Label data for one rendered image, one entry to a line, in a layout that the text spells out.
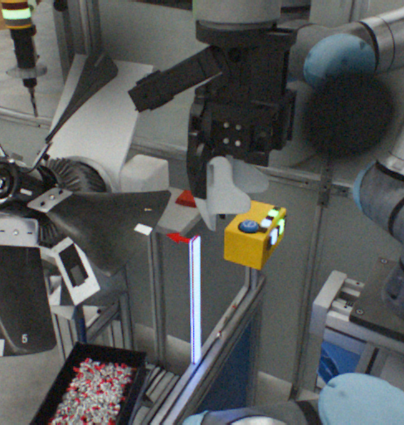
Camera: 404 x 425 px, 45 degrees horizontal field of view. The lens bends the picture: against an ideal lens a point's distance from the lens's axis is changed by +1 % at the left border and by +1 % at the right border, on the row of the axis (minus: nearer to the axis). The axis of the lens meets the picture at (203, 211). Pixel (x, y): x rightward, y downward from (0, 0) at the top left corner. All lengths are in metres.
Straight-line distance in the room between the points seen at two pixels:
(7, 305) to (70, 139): 0.50
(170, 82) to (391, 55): 0.33
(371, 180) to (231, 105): 0.65
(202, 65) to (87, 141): 0.94
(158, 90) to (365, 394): 0.39
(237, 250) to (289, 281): 0.67
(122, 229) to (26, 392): 1.43
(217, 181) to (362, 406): 0.28
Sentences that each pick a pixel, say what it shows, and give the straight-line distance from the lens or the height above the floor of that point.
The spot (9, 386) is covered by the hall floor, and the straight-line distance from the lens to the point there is 2.35.
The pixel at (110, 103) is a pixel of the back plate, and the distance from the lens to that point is 1.37.
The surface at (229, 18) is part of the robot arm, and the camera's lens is 0.42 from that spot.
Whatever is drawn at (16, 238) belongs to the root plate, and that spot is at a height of 1.10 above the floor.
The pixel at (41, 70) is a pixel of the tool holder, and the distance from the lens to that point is 0.98.
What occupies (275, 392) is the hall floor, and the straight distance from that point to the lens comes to 2.20.
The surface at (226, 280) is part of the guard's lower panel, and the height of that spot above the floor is 0.48.
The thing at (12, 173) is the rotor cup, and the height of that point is 1.24.
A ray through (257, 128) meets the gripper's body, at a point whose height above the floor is 1.55.
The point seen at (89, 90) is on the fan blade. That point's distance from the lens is 1.07.
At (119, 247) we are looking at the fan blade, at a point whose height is 1.17.
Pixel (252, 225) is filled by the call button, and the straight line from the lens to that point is 1.16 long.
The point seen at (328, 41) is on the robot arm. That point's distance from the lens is 0.66.
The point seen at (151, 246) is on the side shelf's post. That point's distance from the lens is 1.79.
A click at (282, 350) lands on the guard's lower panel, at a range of 2.06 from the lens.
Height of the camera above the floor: 1.71
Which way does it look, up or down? 32 degrees down
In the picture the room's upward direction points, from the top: straight up
